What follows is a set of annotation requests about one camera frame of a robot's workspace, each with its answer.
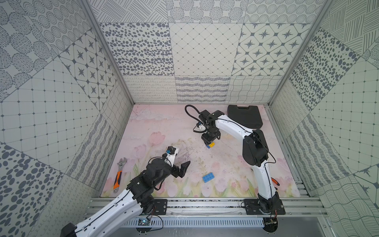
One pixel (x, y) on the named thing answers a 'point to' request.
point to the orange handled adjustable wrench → (120, 163)
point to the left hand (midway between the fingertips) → (185, 160)
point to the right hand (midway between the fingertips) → (211, 141)
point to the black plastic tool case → (249, 116)
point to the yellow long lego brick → (212, 144)
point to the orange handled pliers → (275, 181)
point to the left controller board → (143, 221)
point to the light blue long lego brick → (208, 177)
